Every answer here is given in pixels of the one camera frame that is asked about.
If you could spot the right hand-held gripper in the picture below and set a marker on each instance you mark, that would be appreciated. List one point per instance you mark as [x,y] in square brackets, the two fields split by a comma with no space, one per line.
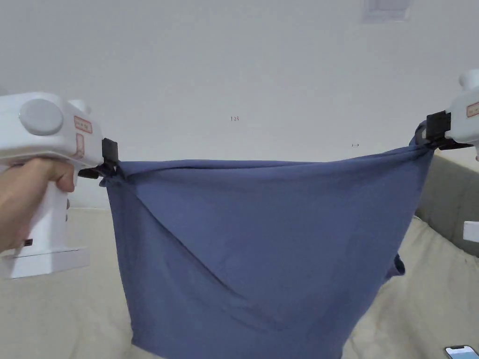
[466,123]

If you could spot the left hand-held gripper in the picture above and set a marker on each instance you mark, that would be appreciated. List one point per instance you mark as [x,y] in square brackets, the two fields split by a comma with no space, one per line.
[41,116]

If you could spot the dark blue shirt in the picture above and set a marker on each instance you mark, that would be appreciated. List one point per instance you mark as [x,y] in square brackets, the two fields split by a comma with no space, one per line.
[254,246]

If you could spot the person's left hand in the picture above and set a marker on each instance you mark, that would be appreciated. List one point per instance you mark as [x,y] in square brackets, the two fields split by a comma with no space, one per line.
[26,187]

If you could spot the grey padded headboard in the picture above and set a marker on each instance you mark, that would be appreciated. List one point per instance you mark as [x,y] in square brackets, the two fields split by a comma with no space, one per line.
[452,194]

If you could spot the bed with beige sheet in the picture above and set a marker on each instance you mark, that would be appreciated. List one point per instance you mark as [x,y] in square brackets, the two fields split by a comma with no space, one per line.
[56,318]

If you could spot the smartphone with lit screen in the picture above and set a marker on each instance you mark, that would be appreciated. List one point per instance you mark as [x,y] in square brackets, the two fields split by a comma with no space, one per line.
[462,353]

